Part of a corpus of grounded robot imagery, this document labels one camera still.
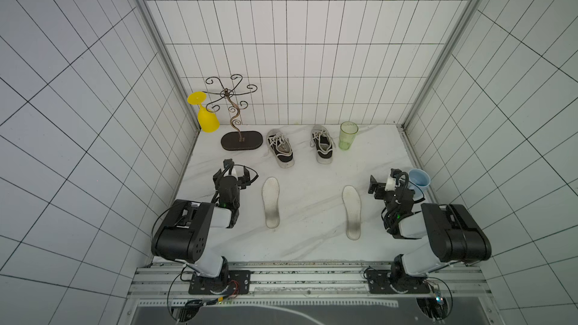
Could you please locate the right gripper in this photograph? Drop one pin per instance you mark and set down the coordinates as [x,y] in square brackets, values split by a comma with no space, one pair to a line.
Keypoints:
[384,191]

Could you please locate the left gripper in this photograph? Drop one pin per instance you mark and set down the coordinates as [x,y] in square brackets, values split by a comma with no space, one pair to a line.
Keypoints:
[229,177]

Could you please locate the white insole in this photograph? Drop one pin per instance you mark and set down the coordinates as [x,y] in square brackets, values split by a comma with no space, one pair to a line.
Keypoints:
[270,195]
[352,203]

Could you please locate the black white sneaker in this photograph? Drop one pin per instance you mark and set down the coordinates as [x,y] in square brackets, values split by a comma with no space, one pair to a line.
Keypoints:
[323,144]
[281,148]

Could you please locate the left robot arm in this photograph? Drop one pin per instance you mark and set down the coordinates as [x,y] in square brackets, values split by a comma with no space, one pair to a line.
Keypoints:
[183,235]

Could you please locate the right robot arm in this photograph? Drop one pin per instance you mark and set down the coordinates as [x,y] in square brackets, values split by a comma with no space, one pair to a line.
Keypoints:
[452,235]

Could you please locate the blue mug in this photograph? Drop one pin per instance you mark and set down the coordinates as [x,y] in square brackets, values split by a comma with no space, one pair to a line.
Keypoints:
[419,182]

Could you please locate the black metal cup rack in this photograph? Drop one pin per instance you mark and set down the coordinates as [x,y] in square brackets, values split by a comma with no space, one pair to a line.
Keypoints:
[238,140]

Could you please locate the yellow plastic wine glass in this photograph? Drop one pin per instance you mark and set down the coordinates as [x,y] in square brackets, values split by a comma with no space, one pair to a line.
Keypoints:
[208,121]

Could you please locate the green transparent cup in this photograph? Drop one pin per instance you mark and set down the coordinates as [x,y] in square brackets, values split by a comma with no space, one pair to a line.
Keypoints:
[348,132]

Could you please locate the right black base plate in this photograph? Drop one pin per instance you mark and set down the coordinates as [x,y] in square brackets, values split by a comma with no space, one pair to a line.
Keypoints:
[383,282]

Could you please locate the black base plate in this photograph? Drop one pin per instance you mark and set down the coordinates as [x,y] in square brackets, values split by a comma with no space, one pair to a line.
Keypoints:
[233,282]
[383,282]

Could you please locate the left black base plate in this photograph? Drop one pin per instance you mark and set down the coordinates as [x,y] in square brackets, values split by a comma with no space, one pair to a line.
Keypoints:
[233,282]

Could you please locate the aluminium mounting rail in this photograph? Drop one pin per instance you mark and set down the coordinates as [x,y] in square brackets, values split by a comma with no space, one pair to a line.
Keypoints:
[303,280]

